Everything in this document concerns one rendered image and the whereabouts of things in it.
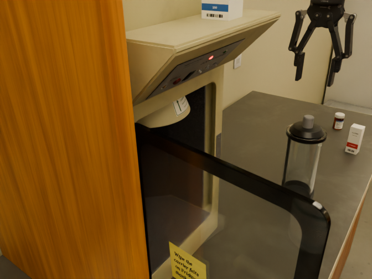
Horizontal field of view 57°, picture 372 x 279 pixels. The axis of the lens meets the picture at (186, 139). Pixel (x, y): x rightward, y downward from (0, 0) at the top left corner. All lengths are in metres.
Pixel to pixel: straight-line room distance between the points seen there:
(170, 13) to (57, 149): 0.27
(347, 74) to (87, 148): 3.30
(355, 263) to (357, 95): 1.80
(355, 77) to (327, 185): 2.48
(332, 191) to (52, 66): 0.95
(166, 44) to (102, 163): 0.16
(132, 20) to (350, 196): 0.88
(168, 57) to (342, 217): 0.80
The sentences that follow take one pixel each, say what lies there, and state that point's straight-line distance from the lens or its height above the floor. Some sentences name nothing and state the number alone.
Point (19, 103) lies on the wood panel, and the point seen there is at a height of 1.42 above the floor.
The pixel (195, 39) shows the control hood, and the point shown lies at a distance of 0.44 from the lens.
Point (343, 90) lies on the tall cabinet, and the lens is 3.66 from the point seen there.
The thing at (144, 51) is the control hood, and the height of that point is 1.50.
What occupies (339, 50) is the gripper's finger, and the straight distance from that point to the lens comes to 0.91.
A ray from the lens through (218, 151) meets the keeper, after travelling 0.82.
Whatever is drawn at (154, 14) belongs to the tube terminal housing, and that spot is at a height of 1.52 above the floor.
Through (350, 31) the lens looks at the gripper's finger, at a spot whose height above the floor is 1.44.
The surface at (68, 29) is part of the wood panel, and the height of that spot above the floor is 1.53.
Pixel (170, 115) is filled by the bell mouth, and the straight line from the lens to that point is 0.66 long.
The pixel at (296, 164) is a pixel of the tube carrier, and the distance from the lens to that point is 1.01.
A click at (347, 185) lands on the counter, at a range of 1.23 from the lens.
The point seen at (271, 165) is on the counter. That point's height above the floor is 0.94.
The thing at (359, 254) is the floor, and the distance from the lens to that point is 2.41.
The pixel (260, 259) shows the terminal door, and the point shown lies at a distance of 0.44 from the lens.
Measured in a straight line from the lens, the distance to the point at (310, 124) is 0.99.
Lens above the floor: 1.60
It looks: 28 degrees down
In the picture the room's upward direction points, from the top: 1 degrees counter-clockwise
